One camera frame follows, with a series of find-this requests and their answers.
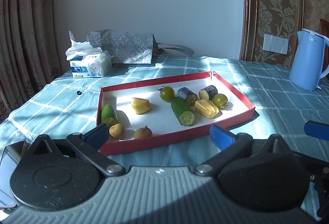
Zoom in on blue electric kettle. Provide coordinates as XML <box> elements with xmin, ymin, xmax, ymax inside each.
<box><xmin>288</xmin><ymin>28</ymin><xmax>329</xmax><ymax>91</ymax></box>

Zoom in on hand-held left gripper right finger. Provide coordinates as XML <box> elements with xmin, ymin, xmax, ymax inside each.
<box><xmin>194</xmin><ymin>124</ymin><xmax>296</xmax><ymax>177</ymax></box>

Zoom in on white wall switch panel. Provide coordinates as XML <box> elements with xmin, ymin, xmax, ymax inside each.
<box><xmin>263</xmin><ymin>33</ymin><xmax>288</xmax><ymax>55</ymax></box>

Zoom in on red cardboard box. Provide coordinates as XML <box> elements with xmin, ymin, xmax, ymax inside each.
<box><xmin>96</xmin><ymin>71</ymin><xmax>255</xmax><ymax>156</ymax></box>

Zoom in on wooden chair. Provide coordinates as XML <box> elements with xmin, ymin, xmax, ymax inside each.
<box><xmin>319</xmin><ymin>18</ymin><xmax>329</xmax><ymax>40</ymax></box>

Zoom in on white tissue pack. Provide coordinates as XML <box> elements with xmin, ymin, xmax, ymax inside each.
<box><xmin>65</xmin><ymin>30</ymin><xmax>113</xmax><ymax>79</ymax></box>

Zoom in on smartphone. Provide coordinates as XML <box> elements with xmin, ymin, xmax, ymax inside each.
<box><xmin>0</xmin><ymin>140</ymin><xmax>27</xmax><ymax>208</ymax></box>

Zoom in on green cucumber piece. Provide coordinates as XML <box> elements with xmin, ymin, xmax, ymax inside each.
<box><xmin>101</xmin><ymin>104</ymin><xmax>119</xmax><ymax>127</ymax></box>
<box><xmin>171</xmin><ymin>97</ymin><xmax>196</xmax><ymax>126</ymax></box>

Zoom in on grey patterned bag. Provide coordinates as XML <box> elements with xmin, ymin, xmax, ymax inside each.
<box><xmin>86</xmin><ymin>30</ymin><xmax>195</xmax><ymax>64</ymax></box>

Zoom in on brown longan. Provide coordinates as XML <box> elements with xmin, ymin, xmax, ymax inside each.
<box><xmin>134</xmin><ymin>126</ymin><xmax>153</xmax><ymax>140</ymax></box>
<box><xmin>109</xmin><ymin>123</ymin><xmax>126</xmax><ymax>140</ymax></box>

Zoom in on green tomato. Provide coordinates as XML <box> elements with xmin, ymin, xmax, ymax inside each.
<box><xmin>157</xmin><ymin>86</ymin><xmax>175</xmax><ymax>102</ymax></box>
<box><xmin>212</xmin><ymin>94</ymin><xmax>229</xmax><ymax>110</ymax></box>

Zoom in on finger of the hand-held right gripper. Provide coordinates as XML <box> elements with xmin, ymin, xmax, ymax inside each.
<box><xmin>304</xmin><ymin>121</ymin><xmax>329</xmax><ymax>141</ymax></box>
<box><xmin>307</xmin><ymin>157</ymin><xmax>329</xmax><ymax>219</ymax></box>

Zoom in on brown patterned curtain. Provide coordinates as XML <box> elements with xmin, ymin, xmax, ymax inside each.
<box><xmin>0</xmin><ymin>0</ymin><xmax>62</xmax><ymax>124</ymax></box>

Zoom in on dark sugarcane piece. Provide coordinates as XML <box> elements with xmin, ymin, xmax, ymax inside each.
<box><xmin>199</xmin><ymin>85</ymin><xmax>219</xmax><ymax>101</ymax></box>
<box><xmin>177</xmin><ymin>87</ymin><xmax>198</xmax><ymax>107</ymax></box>

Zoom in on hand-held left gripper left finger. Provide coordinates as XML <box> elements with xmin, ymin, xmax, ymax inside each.
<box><xmin>26</xmin><ymin>123</ymin><xmax>126</xmax><ymax>178</ymax></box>

